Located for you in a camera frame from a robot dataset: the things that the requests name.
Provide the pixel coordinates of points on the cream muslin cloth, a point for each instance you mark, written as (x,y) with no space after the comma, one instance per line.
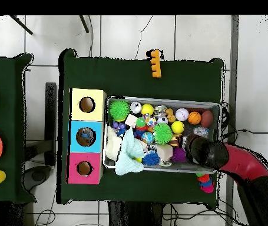
(113,146)

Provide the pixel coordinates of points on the green spiky ball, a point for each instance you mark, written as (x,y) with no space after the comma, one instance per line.
(163,133)
(119,110)

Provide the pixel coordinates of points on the mint green cloth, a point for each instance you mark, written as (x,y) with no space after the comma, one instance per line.
(131,155)

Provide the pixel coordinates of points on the clear plastic packet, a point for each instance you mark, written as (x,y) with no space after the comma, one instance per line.
(86,137)
(200,131)

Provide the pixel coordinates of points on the purple spiky toy with eyes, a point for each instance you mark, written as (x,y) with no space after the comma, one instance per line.
(178,155)

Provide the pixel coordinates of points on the orange plastic comb toy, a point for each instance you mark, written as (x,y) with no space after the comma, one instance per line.
(156,63)

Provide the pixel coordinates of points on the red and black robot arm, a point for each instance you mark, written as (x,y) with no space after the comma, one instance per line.
(244,162)

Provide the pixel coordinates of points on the wooden box with three holes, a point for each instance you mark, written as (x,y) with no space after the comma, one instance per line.
(99,116)

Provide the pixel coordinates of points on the clear mesh bin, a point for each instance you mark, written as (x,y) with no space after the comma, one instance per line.
(119,165)

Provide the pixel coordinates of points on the yellow smiley ball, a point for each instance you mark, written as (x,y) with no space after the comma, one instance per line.
(177,127)

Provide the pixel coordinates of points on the dark green tablecloth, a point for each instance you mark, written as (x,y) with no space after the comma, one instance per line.
(11,117)
(124,80)

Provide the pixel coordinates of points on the white baseball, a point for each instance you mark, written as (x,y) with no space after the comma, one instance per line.
(182,114)

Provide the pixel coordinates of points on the small orange basketball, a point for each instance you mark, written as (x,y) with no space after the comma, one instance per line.
(194,117)

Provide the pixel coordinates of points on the black tripod leg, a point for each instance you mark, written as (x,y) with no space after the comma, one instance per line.
(20,24)
(84,23)

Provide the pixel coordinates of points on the grey floor strip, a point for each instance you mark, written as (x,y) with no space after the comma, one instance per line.
(234,70)

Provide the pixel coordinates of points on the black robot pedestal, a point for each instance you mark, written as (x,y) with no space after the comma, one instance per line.
(133,216)

